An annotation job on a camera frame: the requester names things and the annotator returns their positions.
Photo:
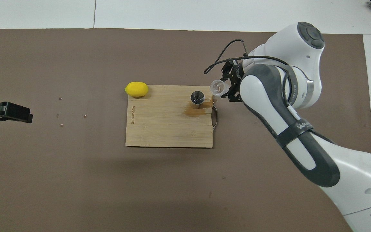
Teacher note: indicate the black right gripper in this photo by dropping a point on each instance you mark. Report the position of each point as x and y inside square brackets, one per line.
[239, 74]

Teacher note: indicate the small clear glass cup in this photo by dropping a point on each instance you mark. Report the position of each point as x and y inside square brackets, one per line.
[218, 87]

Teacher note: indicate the steel double jigger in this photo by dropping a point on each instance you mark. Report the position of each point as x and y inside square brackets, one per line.
[197, 97]

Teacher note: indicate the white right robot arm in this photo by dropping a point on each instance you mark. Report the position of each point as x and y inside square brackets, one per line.
[301, 80]

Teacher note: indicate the bamboo cutting board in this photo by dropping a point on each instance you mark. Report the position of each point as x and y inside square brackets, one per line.
[159, 125]

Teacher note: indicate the yellow lemon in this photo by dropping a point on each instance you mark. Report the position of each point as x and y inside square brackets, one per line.
[136, 89]

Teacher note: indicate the brown table mat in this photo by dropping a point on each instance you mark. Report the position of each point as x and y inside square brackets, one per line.
[108, 187]

